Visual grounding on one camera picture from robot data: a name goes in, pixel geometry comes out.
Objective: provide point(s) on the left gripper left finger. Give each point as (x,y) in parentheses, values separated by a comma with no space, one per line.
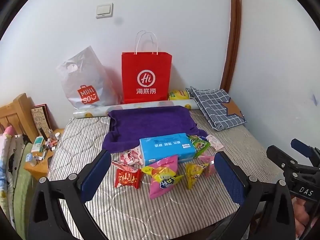
(47,220)

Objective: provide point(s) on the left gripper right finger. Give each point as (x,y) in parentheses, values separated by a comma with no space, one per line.
(277,220)

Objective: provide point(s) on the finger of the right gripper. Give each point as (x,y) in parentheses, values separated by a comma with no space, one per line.
(282,158)
(310,152)

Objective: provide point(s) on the pink silver-band snack bag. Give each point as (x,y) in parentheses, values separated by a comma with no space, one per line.
(210,168)

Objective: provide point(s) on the green snack packet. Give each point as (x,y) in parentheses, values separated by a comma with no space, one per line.
(201,144)

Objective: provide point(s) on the red candy packet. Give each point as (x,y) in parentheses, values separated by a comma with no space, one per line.
(126,175)

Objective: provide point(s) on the pink white lychee jelly packet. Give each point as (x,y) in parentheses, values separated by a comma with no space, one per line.
(132,157)

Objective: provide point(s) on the pink yellow triangular snack bag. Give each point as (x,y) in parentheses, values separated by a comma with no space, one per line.
(163,176)

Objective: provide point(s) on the pink peach candy packet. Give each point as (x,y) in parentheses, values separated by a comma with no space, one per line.
(214,142)

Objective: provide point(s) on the person right hand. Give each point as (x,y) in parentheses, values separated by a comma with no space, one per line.
(301,216)

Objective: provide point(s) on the wooden nightstand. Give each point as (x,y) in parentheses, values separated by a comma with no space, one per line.
(38,163)

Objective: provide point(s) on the striped quilt mattress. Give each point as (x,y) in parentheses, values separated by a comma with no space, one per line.
(129,213)

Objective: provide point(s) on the green white tube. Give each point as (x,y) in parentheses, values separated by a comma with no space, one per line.
(37,144)

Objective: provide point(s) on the grey checked star cloth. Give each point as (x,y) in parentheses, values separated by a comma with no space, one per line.
(218,107)

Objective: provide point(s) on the pink plush toy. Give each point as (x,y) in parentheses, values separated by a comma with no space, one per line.
(9,132)

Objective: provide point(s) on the fruit-print paper roll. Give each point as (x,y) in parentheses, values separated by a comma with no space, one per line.
(190,104)

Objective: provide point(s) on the wooden headboard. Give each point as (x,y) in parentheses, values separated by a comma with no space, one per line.
(18,115)

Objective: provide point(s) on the purple towel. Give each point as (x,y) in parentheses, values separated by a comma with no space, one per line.
(128,126)

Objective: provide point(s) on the blue tissue pack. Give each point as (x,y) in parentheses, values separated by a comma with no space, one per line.
(156,148)

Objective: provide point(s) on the yellow chips bag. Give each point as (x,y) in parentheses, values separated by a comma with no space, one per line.
(178,95)

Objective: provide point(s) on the white Miniso plastic bag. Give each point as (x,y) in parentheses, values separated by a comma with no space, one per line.
(85,81)

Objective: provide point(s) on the red Haidilao paper bag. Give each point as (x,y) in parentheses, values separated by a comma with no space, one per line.
(145,75)

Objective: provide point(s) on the brown wooden door frame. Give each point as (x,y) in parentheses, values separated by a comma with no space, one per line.
(233,44)

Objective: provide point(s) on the white wall switch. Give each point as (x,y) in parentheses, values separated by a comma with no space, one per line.
(104,11)

